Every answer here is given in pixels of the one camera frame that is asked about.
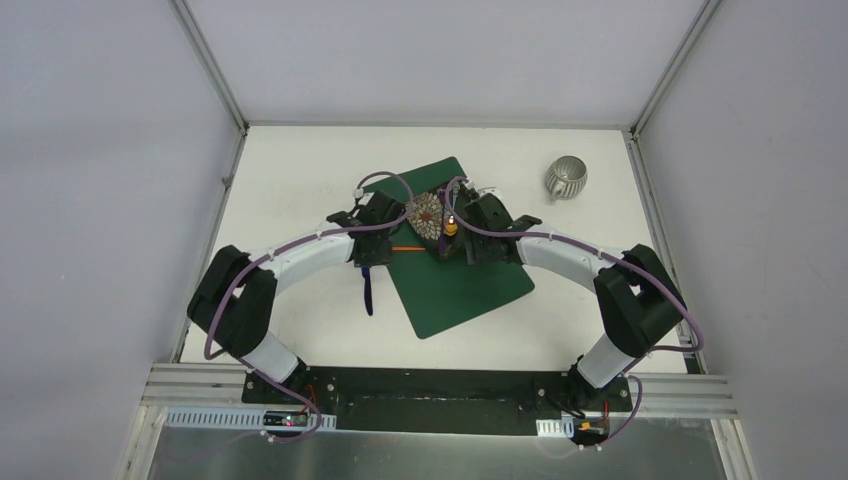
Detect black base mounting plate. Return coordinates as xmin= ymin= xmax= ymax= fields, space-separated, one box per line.
xmin=241 ymin=366 xmax=633 ymax=436

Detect left electronics board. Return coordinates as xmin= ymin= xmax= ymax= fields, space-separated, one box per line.
xmin=263 ymin=411 xmax=309 ymax=428

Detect purple metallic fork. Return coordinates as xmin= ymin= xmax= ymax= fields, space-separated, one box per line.
xmin=437 ymin=189 xmax=464 ymax=259

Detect grey ribbed mug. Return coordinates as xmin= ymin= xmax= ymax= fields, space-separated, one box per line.
xmin=544 ymin=156 xmax=588 ymax=201

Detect black floral square plate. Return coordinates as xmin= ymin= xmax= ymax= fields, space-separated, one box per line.
xmin=406 ymin=188 xmax=451 ymax=260

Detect right electronics board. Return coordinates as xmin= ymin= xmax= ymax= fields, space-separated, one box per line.
xmin=573 ymin=418 xmax=610 ymax=442

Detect green placemat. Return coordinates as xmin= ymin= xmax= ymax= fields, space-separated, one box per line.
xmin=366 ymin=157 xmax=535 ymax=339

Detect blue plastic knife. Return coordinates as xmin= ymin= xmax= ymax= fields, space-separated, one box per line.
xmin=361 ymin=267 xmax=374 ymax=316

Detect aluminium frame rail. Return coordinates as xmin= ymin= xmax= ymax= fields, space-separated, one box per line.
xmin=623 ymin=130 xmax=758 ymax=479

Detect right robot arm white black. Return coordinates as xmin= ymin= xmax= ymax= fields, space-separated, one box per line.
xmin=455 ymin=193 xmax=688 ymax=410

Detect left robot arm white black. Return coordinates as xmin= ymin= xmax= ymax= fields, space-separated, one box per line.
xmin=187 ymin=191 xmax=406 ymax=405

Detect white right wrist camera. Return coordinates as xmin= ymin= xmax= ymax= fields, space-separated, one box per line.
xmin=475 ymin=187 xmax=503 ymax=200

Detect electronics board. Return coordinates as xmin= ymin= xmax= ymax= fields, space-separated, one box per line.
xmin=263 ymin=411 xmax=309 ymax=428
xmin=573 ymin=418 xmax=610 ymax=442

